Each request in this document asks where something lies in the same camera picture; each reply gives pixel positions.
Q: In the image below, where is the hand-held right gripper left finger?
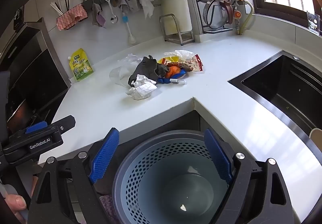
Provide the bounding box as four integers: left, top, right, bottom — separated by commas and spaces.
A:
30, 128, 120, 224

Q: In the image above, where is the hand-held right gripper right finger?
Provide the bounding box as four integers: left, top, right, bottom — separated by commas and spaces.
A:
204, 128, 295, 224

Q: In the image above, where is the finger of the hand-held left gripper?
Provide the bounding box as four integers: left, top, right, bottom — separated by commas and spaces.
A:
46, 115, 76, 136
25, 121, 48, 134

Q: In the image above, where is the grey perforated waste bin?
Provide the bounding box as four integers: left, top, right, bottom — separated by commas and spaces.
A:
112, 130, 252, 224

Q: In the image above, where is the clear plastic glove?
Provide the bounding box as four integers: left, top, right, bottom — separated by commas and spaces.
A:
109, 67, 131, 87

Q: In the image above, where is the white paper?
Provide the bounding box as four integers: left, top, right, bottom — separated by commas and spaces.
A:
126, 75, 158, 101

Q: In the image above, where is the orange peel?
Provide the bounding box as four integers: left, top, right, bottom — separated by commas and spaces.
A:
165, 66, 182, 79

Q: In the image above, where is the red and white snack wrapper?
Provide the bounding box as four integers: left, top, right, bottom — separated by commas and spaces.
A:
161, 54, 204, 73

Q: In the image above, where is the person's left hand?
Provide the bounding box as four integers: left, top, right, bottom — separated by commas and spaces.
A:
0, 184, 27, 224

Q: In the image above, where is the black stove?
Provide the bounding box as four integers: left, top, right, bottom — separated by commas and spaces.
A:
0, 19, 72, 136

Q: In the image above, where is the purple floor mat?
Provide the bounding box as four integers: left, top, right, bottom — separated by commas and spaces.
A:
99, 194, 119, 224

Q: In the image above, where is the yellow green refill pouch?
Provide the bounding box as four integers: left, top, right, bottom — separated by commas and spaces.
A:
68, 48, 94, 82

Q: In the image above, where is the clear plastic wrapper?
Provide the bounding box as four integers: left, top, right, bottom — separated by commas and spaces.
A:
118, 53, 142, 68

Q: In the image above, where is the black kitchen sink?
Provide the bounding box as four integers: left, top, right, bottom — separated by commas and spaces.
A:
228, 50, 322, 136

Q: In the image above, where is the blue glove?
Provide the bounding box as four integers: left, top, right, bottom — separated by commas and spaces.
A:
156, 68, 188, 85

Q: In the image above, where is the pink sponge cloth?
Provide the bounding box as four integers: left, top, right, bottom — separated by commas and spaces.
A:
56, 4, 88, 31

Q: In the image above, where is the purple rag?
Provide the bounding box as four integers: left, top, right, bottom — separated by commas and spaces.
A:
96, 12, 106, 29

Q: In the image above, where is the white plastic bag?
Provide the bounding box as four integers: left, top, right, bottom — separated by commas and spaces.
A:
164, 50, 195, 62

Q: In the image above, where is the white and blue bottle brush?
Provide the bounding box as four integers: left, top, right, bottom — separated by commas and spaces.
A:
121, 11, 137, 44

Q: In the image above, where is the white chopsticks bundle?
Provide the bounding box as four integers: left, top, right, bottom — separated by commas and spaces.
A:
50, 0, 64, 17

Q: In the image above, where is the steel spoon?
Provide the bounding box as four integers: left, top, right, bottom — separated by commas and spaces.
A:
105, 0, 119, 24

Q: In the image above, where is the steel cutting board rack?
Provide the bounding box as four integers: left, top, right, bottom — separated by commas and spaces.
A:
159, 14, 195, 45

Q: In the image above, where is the black lid rack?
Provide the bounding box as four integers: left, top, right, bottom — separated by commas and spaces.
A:
194, 0, 237, 34

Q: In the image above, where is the grey rag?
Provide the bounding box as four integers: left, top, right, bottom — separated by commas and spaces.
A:
118, 0, 139, 14

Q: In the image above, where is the glass pot lid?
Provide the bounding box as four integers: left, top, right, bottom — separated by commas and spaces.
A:
203, 0, 237, 30

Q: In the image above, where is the white rag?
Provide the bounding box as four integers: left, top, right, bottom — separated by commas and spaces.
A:
138, 0, 154, 20

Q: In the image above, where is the clear acrylic tag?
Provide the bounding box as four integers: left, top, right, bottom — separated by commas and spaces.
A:
306, 11, 321, 31

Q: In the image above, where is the yellow gas hose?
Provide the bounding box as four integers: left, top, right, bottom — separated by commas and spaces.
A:
235, 0, 254, 36

